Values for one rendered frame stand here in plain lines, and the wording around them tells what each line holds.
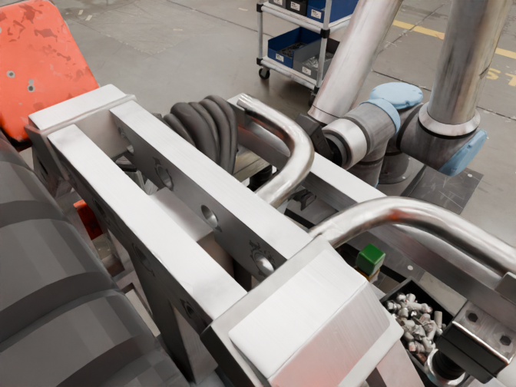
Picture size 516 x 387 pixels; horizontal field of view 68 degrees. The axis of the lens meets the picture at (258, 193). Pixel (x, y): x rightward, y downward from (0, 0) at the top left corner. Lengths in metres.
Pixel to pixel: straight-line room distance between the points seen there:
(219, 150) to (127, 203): 0.20
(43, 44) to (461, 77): 0.88
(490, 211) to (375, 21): 1.28
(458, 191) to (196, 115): 1.25
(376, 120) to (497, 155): 1.60
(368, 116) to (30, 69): 0.58
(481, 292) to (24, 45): 0.41
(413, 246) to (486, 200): 1.64
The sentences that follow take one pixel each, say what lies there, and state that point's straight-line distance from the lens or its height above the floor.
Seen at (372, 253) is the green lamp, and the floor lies 0.66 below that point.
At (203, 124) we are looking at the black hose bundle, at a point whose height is 1.04.
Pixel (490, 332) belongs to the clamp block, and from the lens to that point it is 0.39.
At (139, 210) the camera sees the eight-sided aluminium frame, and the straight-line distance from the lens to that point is 0.20.
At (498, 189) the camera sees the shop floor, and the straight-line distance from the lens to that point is 2.11.
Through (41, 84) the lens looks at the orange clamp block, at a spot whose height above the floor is 1.12.
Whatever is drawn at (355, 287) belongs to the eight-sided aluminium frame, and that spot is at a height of 1.12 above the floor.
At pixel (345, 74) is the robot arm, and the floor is 0.85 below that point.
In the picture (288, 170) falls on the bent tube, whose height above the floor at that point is 1.01.
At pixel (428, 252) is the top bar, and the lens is 0.39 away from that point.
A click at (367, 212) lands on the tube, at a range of 0.35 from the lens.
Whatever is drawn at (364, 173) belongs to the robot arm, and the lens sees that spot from 0.83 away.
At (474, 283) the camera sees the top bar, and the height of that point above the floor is 0.97.
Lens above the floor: 1.26
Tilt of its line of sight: 45 degrees down
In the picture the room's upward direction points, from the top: straight up
